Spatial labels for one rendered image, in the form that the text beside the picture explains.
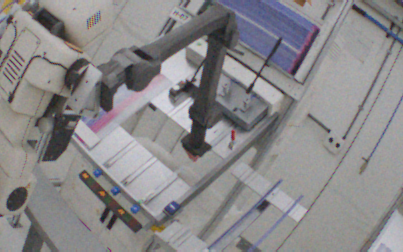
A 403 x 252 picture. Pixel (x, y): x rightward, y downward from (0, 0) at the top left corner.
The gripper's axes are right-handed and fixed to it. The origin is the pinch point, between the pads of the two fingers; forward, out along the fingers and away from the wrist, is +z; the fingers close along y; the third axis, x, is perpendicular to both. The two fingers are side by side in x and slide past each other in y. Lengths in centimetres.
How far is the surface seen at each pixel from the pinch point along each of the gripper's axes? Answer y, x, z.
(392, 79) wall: -35, -192, 43
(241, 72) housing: 12.4, -41.4, -10.7
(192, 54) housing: 36, -37, -7
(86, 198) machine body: 42, 27, 51
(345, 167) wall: -36, -142, 104
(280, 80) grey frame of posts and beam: -3.5, -47.6, -14.4
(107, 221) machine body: 25, 27, 52
